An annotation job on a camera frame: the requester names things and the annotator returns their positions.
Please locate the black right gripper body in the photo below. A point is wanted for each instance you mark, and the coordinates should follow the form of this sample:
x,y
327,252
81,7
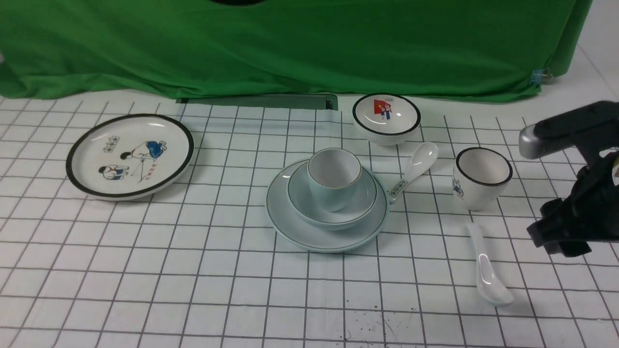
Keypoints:
x,y
588,214

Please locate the plain white spoon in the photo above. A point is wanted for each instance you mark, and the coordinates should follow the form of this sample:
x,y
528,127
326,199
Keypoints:
x,y
488,285

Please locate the pale green cup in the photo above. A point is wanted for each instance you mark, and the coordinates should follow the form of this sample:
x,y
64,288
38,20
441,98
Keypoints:
x,y
333,175

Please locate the pale green bowl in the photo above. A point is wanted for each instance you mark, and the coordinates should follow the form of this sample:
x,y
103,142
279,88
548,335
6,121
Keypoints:
x,y
308,208

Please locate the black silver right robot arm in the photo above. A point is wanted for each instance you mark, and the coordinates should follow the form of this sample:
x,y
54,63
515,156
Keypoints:
x,y
591,129

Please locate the white black-rimmed cup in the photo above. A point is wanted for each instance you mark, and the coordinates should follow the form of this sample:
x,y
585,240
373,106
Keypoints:
x,y
480,175

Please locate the blue binder clip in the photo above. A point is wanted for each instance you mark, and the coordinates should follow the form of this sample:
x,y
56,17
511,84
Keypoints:
x,y
540,77

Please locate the green backdrop cloth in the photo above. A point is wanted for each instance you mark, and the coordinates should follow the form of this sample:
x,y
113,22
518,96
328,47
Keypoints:
x,y
464,50

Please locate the small black-rimmed illustrated bowl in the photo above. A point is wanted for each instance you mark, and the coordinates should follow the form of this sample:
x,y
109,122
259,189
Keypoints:
x,y
386,119

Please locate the pale green plate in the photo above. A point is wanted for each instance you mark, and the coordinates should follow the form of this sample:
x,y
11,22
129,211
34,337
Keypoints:
x,y
289,225

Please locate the black-rimmed illustrated plate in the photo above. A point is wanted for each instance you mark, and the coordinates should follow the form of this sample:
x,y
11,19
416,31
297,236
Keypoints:
x,y
130,157

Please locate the white spoon with patterned handle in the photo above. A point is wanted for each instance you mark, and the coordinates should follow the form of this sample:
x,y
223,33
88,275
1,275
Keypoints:
x,y
420,162

